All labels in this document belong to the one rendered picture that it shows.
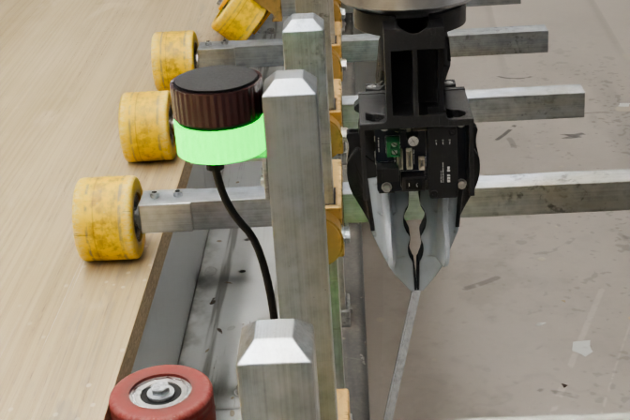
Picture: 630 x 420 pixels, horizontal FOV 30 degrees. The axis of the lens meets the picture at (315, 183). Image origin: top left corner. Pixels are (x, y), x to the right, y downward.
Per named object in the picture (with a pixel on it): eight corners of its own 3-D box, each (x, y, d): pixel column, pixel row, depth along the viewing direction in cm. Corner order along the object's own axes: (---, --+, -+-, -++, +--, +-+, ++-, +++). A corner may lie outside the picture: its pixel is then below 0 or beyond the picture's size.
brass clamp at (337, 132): (348, 117, 140) (346, 77, 138) (349, 160, 127) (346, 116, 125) (296, 120, 140) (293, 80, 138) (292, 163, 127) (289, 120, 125)
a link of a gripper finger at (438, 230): (420, 322, 80) (417, 197, 76) (415, 280, 85) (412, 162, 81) (467, 320, 79) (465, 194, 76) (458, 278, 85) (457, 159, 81)
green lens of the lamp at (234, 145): (270, 128, 81) (267, 98, 80) (264, 162, 75) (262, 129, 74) (183, 133, 81) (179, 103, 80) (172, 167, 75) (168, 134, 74)
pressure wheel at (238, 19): (241, 39, 187) (270, -1, 184) (237, 53, 180) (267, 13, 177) (210, 17, 186) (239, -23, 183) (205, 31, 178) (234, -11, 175)
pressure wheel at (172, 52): (192, 82, 154) (202, 95, 161) (191, 22, 155) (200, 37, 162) (147, 85, 154) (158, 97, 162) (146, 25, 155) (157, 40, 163)
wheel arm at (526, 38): (544, 46, 158) (544, 20, 157) (548, 53, 155) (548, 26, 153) (175, 65, 160) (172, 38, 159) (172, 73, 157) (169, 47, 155)
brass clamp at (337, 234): (350, 204, 117) (347, 157, 115) (351, 267, 104) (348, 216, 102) (288, 207, 117) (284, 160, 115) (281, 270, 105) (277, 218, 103)
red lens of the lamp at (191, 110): (267, 95, 80) (264, 63, 79) (262, 126, 74) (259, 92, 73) (179, 98, 80) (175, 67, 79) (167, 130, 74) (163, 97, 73)
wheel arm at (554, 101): (578, 108, 135) (579, 78, 134) (585, 119, 132) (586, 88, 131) (148, 129, 137) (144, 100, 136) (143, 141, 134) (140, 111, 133)
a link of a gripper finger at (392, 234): (374, 323, 80) (368, 199, 76) (372, 282, 85) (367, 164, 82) (420, 322, 80) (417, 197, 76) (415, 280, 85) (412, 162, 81)
